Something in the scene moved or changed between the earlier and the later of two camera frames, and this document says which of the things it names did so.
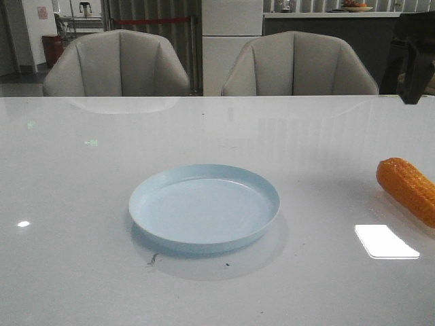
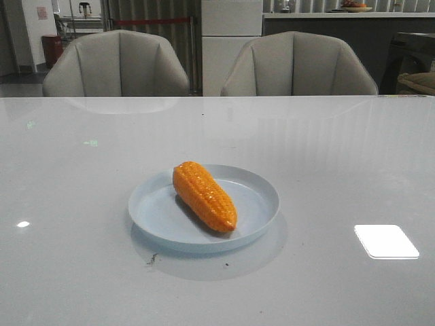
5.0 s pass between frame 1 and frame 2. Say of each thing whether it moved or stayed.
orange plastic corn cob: moved
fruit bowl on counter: stayed
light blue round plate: stayed
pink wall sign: stayed
